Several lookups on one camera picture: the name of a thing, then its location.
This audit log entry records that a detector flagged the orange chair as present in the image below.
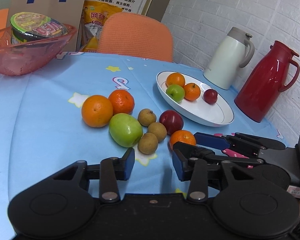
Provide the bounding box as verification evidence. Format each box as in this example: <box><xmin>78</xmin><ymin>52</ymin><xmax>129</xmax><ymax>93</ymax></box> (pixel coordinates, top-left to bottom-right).
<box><xmin>97</xmin><ymin>12</ymin><xmax>173</xmax><ymax>62</ymax></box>

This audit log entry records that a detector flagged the brown cardboard box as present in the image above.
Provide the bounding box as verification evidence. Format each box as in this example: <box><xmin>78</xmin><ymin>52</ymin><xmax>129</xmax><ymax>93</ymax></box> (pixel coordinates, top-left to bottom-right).
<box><xmin>6</xmin><ymin>0</ymin><xmax>85</xmax><ymax>52</ymax></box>

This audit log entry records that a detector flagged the large orange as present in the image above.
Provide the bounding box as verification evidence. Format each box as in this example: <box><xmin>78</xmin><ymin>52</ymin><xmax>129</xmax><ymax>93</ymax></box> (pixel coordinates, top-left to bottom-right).
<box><xmin>81</xmin><ymin>95</ymin><xmax>113</xmax><ymax>128</ymax></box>

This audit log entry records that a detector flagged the large red plum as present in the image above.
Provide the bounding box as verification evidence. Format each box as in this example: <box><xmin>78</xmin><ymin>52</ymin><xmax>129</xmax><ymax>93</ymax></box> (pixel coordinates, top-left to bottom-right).
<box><xmin>159</xmin><ymin>110</ymin><xmax>184</xmax><ymax>135</ymax></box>

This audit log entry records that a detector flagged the orange on plate back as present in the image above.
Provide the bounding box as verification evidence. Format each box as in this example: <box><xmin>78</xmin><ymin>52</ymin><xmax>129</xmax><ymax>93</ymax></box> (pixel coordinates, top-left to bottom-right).
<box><xmin>166</xmin><ymin>73</ymin><xmax>185</xmax><ymax>87</ymax></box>

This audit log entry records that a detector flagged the brown longan fruit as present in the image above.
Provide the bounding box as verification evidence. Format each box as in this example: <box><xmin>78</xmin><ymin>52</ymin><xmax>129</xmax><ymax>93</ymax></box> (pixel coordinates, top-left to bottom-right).
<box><xmin>138</xmin><ymin>133</ymin><xmax>159</xmax><ymax>155</ymax></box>
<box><xmin>147</xmin><ymin>122</ymin><xmax>167</xmax><ymax>142</ymax></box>
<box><xmin>138</xmin><ymin>108</ymin><xmax>157</xmax><ymax>127</ymax></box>

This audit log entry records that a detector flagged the small mandarin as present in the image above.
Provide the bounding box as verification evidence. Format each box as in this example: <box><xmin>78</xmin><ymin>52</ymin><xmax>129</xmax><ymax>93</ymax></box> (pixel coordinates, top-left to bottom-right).
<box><xmin>183</xmin><ymin>83</ymin><xmax>201</xmax><ymax>101</ymax></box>

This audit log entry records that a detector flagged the white oval plate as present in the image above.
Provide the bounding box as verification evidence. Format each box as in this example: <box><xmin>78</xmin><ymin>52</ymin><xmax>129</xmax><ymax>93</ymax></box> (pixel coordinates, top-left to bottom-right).
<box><xmin>156</xmin><ymin>71</ymin><xmax>235</xmax><ymax>127</ymax></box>

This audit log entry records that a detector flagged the blue star tablecloth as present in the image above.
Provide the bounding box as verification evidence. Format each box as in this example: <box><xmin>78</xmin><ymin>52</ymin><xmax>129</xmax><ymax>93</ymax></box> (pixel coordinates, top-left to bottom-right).
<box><xmin>0</xmin><ymin>51</ymin><xmax>291</xmax><ymax>240</ymax></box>

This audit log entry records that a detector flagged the instant noodle cup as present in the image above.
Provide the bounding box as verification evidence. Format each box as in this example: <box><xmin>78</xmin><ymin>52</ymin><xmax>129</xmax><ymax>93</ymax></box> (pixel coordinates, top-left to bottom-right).
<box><xmin>10</xmin><ymin>12</ymin><xmax>68</xmax><ymax>44</ymax></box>

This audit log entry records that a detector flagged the small green apple on plate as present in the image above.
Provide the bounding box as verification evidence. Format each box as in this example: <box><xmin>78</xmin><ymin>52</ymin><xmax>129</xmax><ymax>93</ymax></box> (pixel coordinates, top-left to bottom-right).
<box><xmin>166</xmin><ymin>84</ymin><xmax>185</xmax><ymax>103</ymax></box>

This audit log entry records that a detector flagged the small red plum on plate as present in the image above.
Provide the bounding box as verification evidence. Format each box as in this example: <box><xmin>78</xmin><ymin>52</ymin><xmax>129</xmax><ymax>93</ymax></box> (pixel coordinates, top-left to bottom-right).
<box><xmin>203</xmin><ymin>89</ymin><xmax>218</xmax><ymax>105</ymax></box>

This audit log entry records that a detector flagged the tangerine with stem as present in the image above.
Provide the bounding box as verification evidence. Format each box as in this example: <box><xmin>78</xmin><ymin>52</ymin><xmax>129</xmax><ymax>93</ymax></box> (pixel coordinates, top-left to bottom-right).
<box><xmin>108</xmin><ymin>89</ymin><xmax>135</xmax><ymax>115</ymax></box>

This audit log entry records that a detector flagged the pink plastic bowl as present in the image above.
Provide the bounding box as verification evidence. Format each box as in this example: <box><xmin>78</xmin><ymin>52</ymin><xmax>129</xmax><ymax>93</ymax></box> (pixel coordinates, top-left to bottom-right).
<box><xmin>0</xmin><ymin>24</ymin><xmax>77</xmax><ymax>76</ymax></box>

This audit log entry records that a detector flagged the white thermos jug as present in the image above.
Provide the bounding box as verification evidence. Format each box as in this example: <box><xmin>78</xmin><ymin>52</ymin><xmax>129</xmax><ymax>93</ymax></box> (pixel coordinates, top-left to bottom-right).
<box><xmin>203</xmin><ymin>27</ymin><xmax>255</xmax><ymax>90</ymax></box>

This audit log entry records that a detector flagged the red thermos jug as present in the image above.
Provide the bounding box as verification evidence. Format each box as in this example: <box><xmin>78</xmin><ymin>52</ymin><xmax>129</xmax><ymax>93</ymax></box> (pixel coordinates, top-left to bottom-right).
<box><xmin>234</xmin><ymin>41</ymin><xmax>300</xmax><ymax>122</ymax></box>

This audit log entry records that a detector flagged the yellow snack bag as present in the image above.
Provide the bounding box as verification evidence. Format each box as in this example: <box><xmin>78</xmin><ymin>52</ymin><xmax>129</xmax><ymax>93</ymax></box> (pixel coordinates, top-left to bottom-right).
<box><xmin>80</xmin><ymin>0</ymin><xmax>122</xmax><ymax>53</ymax></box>

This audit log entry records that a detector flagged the small tangerine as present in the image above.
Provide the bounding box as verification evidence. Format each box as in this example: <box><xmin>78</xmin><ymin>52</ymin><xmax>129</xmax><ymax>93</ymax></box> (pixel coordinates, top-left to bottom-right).
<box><xmin>169</xmin><ymin>130</ymin><xmax>197</xmax><ymax>150</ymax></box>

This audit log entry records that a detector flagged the large green apple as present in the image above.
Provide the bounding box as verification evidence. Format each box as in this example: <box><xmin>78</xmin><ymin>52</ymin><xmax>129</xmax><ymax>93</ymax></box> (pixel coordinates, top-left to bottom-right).
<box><xmin>109</xmin><ymin>113</ymin><xmax>143</xmax><ymax>148</ymax></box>

